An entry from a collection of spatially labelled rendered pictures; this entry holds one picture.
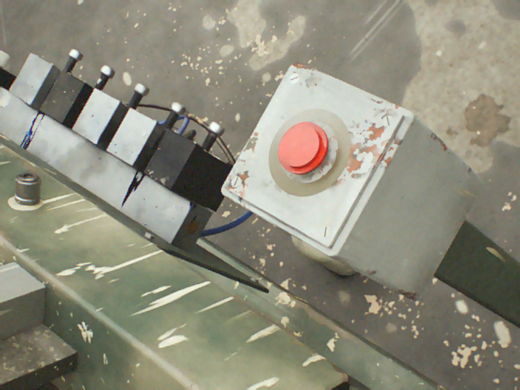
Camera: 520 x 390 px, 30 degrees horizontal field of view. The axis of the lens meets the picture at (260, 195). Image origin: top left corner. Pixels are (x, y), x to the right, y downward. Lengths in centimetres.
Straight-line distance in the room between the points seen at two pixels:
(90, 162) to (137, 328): 34
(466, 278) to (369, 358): 53
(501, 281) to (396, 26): 89
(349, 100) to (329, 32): 120
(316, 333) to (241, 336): 73
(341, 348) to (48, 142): 59
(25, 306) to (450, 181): 38
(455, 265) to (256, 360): 24
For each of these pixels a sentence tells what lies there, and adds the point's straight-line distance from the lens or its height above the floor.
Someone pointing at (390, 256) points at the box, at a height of 85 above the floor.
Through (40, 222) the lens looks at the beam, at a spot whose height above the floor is 86.
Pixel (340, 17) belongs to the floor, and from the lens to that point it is 192.
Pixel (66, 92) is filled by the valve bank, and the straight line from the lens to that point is 113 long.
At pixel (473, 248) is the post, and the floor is 64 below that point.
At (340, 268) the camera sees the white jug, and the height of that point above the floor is 5.
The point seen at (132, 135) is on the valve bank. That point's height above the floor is 76.
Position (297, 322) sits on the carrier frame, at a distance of 155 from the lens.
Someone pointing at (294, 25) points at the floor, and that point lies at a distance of 197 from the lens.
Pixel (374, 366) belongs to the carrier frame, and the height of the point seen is 18.
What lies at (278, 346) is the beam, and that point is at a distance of 81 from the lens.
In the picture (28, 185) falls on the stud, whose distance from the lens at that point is 96.
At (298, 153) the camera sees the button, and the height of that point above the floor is 94.
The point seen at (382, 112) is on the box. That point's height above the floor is 93.
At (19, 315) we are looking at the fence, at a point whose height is 91.
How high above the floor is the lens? 153
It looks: 55 degrees down
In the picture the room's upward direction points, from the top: 61 degrees counter-clockwise
